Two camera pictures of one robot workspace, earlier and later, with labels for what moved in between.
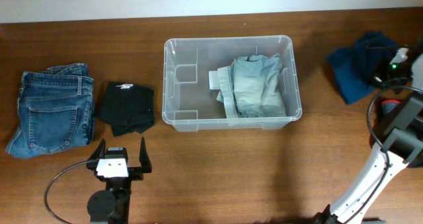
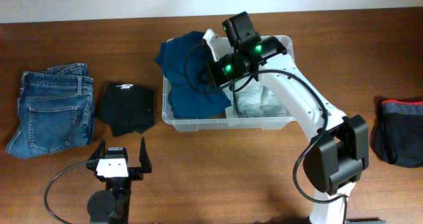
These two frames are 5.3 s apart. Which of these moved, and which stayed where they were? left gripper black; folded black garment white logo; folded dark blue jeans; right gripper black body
Moved: right gripper black body
Stayed: folded black garment white logo; folded dark blue jeans; left gripper black
